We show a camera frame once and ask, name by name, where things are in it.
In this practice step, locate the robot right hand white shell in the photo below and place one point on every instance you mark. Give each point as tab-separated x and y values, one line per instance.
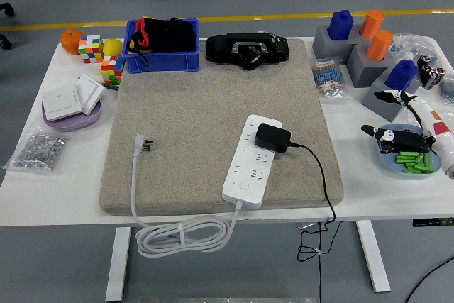
441	129

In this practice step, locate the black plug adapter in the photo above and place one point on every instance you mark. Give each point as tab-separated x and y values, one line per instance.
271	138

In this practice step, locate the white power strip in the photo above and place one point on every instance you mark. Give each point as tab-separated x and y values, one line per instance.
244	171

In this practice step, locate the clear bag of blue parts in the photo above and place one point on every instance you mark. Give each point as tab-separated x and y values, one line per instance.
447	88
411	45

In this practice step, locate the pile of green pegs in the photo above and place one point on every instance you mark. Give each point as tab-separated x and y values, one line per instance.
411	158

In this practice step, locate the light blue plate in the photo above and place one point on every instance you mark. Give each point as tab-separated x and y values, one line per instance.
390	164

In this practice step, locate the blue block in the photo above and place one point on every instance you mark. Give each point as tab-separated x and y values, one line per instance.
340	26
401	76

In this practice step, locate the black table control panel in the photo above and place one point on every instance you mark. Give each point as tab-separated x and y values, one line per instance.
432	222

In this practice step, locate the grey stepped block holder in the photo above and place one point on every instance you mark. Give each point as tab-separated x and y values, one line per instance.
365	69

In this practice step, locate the orange cylinder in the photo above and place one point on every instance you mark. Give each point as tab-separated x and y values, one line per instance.
379	45
371	24

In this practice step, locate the clear bag of resistors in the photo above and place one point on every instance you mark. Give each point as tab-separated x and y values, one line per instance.
328	79

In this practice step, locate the white table leg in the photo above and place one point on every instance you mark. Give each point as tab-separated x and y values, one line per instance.
376	260
118	267

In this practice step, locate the black electronic device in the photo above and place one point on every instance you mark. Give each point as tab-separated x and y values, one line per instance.
220	49

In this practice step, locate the grey-brown mat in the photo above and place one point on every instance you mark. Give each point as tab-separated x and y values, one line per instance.
184	111

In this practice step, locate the blue plastic bin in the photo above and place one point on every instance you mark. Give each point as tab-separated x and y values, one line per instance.
166	61

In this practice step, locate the black cloth with red trim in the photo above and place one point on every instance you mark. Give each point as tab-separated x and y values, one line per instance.
170	33

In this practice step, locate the small dark metal part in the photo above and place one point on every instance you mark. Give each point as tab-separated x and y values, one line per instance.
111	86

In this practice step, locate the rubik's cube red yellow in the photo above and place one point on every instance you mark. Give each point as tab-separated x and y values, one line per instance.
110	69

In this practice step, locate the yellow lemon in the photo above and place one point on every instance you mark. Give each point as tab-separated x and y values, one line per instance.
113	47

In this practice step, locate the rubik's cube with white face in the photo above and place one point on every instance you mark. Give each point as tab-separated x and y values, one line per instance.
90	49

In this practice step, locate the purple tray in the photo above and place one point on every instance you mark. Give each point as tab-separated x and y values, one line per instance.
79	122

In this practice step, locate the orange fruit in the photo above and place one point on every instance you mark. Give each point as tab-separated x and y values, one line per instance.
71	42

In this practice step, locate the clear bag of metal nuts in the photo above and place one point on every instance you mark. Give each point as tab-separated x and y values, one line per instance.
37	148

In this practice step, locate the black office chair caster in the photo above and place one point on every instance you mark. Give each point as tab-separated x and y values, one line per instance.
8	9
5	42

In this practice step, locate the metal floor bracket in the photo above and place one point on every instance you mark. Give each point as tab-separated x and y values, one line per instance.
305	225

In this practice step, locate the white two-gang wall switch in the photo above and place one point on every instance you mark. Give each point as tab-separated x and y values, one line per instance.
89	92

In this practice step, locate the white one-gang wall switch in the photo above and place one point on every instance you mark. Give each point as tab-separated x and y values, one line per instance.
60	102

